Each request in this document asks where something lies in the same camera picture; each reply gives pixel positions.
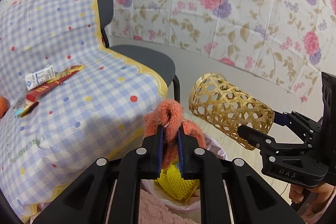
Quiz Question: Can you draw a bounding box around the woven bamboo basket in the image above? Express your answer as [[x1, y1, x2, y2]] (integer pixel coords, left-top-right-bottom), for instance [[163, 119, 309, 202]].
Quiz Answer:
[[189, 73, 275, 151]]

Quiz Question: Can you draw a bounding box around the orange fuzzy cloth trash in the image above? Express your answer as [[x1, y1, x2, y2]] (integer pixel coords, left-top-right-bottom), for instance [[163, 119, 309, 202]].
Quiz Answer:
[[144, 99, 206, 169]]

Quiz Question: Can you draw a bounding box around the clear blue plastic wrapper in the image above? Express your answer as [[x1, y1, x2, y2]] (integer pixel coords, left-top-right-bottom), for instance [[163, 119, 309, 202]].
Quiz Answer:
[[13, 100, 39, 118]]

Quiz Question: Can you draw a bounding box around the pink trash bag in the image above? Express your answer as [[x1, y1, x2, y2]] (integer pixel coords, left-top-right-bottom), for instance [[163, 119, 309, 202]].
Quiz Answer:
[[141, 134, 229, 223]]

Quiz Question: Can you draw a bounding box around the person's right hand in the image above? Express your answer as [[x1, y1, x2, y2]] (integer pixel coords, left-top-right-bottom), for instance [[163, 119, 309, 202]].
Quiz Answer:
[[289, 182, 335, 215]]

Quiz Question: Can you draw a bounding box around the yellow foam fruit net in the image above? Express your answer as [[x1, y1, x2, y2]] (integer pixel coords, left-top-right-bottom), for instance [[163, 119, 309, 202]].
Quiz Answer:
[[154, 162, 199, 202]]

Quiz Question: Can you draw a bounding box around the blue checkered cloth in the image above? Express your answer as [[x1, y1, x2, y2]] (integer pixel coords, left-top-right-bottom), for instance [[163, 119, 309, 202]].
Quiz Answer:
[[1, 0, 167, 223]]

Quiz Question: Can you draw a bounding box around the red snack wrapper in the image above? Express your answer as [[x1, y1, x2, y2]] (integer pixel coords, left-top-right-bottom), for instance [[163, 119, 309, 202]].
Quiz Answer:
[[26, 65, 85, 102]]

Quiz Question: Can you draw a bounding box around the floral pattern sheet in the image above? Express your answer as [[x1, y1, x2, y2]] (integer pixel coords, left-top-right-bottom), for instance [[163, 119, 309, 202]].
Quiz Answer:
[[111, 0, 335, 102]]

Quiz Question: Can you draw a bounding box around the grey chair right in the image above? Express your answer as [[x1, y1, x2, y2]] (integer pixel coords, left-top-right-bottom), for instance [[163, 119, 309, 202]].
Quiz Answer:
[[97, 0, 181, 102]]

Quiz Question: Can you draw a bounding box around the red apple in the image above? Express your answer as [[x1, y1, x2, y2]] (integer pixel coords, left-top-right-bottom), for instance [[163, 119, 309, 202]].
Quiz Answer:
[[0, 96, 10, 119]]

